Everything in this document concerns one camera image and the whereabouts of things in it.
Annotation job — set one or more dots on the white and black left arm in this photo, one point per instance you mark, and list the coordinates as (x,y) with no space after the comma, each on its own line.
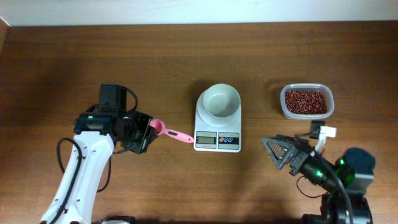
(96,136)

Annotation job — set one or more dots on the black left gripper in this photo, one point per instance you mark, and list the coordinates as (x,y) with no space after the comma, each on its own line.
(149,134)

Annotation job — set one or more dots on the white digital kitchen scale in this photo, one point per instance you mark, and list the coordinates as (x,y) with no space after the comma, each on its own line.
(214,134)

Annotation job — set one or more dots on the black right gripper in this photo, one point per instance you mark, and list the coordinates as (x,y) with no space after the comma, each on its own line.
(296,157)

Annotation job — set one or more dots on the pink measuring scoop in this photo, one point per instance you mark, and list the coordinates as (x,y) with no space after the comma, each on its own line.
(160,128)

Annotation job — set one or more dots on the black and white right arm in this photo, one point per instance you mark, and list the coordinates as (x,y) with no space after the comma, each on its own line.
(346,181)

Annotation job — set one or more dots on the white bowl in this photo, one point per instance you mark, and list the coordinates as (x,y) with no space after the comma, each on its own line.
(221,100)

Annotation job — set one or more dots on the clear plastic container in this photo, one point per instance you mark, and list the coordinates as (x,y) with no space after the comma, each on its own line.
(308,87)

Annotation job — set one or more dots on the red adzuki beans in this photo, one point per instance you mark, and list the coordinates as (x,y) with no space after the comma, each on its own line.
(305,102)

